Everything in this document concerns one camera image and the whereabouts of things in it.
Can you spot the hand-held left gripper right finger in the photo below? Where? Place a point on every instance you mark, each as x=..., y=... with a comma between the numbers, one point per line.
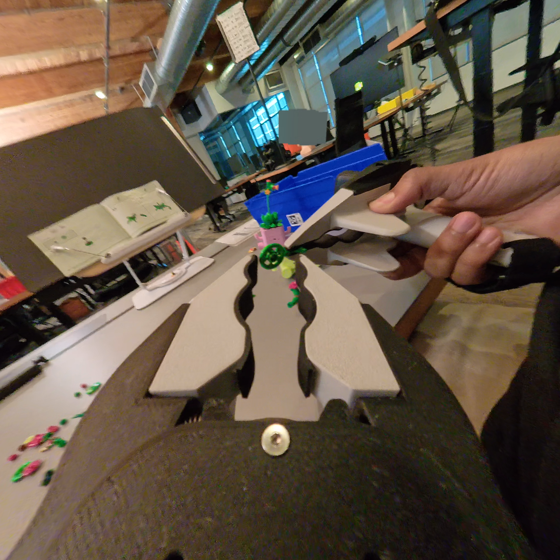
x=350, y=345

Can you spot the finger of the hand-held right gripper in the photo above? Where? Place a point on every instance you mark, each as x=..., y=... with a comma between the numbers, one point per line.
x=326, y=245
x=323, y=214

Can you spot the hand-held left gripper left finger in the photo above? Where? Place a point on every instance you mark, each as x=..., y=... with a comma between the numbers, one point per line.
x=205, y=345

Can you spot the green curved leaf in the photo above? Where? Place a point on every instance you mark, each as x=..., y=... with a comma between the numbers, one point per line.
x=297, y=251

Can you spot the brown pot flower assembly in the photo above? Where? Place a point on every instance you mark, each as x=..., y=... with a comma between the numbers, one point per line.
x=294, y=297

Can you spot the green wheel piece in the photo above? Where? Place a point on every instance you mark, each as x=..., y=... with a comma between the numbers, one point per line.
x=262, y=258

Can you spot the person's right hand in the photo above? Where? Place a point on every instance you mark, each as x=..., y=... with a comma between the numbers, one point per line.
x=481, y=183

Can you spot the blue storage bin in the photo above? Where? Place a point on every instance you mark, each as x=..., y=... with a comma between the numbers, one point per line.
x=315, y=192

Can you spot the lime green planter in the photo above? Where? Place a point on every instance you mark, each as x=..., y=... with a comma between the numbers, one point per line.
x=286, y=267

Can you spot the pink planter with green plant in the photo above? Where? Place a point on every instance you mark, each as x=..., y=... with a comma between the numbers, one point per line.
x=273, y=234

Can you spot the black office chair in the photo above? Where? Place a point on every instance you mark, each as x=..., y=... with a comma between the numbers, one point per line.
x=350, y=122

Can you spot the yellow storage bin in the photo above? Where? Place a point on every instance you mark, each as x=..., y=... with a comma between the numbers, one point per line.
x=396, y=103

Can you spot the white book stand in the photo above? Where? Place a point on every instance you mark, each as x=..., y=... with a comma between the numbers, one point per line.
x=175, y=275

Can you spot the printed sheet in clear sleeve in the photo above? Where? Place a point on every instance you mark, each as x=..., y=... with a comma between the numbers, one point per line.
x=236, y=234

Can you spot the black monitor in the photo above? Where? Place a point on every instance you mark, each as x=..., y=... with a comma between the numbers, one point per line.
x=367, y=74

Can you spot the person's beige pants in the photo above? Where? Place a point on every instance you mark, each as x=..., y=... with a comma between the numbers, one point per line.
x=472, y=350

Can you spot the wooden top standing desk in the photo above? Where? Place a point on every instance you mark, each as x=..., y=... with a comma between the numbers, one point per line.
x=481, y=65

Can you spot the building instruction booklet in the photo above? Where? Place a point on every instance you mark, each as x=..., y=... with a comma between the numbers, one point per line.
x=87, y=232

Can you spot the cluster of small flower parts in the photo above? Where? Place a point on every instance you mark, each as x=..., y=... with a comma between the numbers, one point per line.
x=37, y=439

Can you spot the white printed sign board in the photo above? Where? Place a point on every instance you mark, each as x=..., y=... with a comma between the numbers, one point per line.
x=238, y=33

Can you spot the red crate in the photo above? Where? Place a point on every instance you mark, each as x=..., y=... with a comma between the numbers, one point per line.
x=8, y=288

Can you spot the black divider panel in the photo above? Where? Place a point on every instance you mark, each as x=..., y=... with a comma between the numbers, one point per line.
x=87, y=166

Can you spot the metal ceiling duct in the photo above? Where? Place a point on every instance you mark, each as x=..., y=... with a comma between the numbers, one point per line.
x=179, y=43

